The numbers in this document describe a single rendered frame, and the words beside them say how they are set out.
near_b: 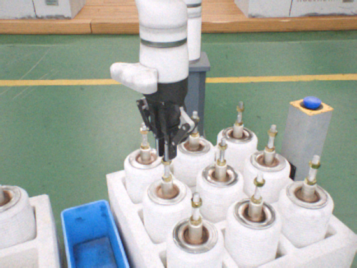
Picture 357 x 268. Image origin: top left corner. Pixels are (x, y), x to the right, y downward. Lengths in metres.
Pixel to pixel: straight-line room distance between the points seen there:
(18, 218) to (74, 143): 0.65
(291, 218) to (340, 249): 0.11
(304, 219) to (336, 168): 0.59
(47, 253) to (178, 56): 0.43
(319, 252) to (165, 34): 0.47
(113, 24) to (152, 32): 2.10
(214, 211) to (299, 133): 0.31
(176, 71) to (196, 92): 0.65
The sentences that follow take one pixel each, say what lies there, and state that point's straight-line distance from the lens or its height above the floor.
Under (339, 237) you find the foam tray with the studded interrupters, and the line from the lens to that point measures 0.76.
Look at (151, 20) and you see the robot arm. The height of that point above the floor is 0.58.
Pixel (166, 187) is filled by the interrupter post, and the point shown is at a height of 0.27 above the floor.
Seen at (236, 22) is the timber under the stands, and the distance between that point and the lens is 2.62.
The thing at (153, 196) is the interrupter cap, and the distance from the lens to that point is 0.67.
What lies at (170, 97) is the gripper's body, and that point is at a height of 0.47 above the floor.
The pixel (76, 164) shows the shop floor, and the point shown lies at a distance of 1.22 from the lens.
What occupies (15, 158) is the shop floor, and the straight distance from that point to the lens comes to 1.32.
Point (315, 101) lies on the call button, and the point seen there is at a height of 0.33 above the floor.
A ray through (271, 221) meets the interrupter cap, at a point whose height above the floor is 0.25.
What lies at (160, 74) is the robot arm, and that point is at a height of 0.51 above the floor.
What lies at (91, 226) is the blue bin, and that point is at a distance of 0.92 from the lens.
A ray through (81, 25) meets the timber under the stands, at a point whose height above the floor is 0.06.
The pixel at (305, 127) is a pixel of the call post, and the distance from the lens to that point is 0.88.
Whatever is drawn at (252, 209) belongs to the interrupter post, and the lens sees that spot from 0.63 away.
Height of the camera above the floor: 0.70
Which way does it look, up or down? 32 degrees down
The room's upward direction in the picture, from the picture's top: straight up
